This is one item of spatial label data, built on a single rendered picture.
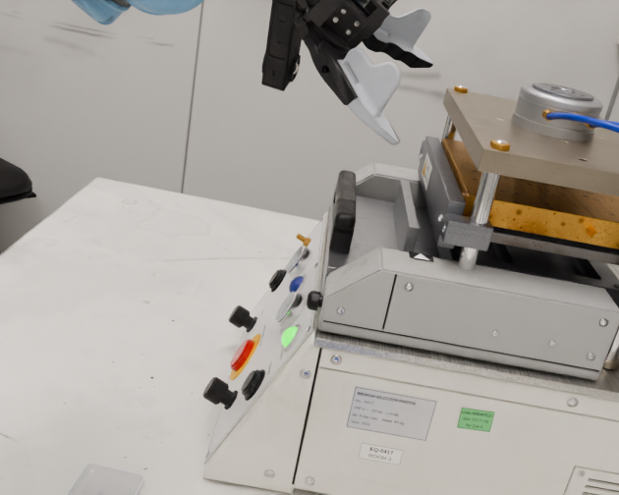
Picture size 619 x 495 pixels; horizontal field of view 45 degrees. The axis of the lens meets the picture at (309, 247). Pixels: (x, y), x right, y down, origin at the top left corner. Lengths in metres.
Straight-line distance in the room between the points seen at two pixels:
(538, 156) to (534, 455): 0.27
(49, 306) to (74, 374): 0.16
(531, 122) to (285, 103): 1.55
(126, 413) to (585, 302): 0.47
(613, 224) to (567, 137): 0.09
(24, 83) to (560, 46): 1.58
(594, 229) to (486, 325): 0.13
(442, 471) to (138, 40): 1.79
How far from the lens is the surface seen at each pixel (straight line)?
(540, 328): 0.66
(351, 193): 0.76
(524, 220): 0.69
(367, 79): 0.68
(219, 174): 2.32
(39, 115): 2.45
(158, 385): 0.87
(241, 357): 0.84
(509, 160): 0.63
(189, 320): 1.00
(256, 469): 0.73
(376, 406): 0.68
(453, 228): 0.64
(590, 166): 0.65
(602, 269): 0.78
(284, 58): 0.74
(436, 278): 0.63
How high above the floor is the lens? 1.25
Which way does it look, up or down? 23 degrees down
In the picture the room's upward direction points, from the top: 11 degrees clockwise
